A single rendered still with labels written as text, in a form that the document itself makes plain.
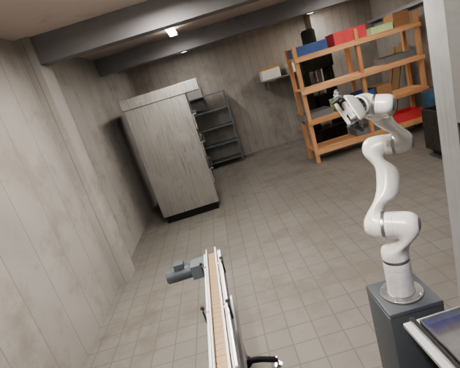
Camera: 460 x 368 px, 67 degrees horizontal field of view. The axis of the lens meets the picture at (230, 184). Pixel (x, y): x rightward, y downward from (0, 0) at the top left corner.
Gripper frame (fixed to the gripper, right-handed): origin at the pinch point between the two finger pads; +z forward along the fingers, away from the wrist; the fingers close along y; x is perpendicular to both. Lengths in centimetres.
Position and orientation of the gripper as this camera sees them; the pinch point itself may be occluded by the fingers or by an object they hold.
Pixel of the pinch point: (343, 112)
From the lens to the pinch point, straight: 120.8
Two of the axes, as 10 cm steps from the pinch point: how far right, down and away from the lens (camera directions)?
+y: -5.4, -8.4, 0.8
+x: 6.4, -4.7, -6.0
